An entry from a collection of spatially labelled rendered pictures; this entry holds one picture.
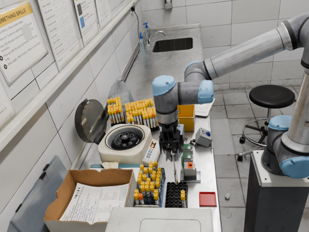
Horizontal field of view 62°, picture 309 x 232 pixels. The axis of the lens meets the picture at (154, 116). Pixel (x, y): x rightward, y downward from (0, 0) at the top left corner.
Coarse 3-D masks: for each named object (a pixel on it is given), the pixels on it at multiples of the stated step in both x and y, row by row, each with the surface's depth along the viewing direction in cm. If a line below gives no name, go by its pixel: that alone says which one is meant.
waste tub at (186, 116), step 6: (180, 108) 151; (186, 108) 150; (192, 108) 149; (180, 114) 153; (186, 114) 152; (192, 114) 151; (180, 120) 140; (186, 120) 139; (192, 120) 138; (186, 126) 141; (192, 126) 141
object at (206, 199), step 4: (200, 192) 107; (204, 192) 107; (208, 192) 107; (212, 192) 107; (200, 196) 106; (204, 196) 106; (208, 196) 106; (212, 196) 106; (200, 200) 105; (204, 200) 104; (208, 200) 104; (212, 200) 104; (216, 200) 103; (200, 204) 102; (204, 204) 102; (208, 204) 102; (212, 204) 102; (216, 204) 101
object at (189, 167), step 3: (186, 162) 113; (189, 162) 113; (192, 162) 113; (186, 165) 112; (189, 165) 112; (192, 165) 111; (186, 168) 110; (189, 168) 110; (192, 168) 110; (186, 171) 111; (189, 171) 111; (192, 171) 111; (186, 174) 112; (189, 174) 112; (192, 174) 112
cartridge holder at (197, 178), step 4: (180, 172) 117; (196, 172) 116; (180, 176) 115; (184, 176) 112; (188, 176) 112; (192, 176) 112; (196, 176) 112; (180, 180) 114; (184, 180) 113; (188, 180) 113; (192, 180) 113; (196, 180) 112; (200, 180) 112
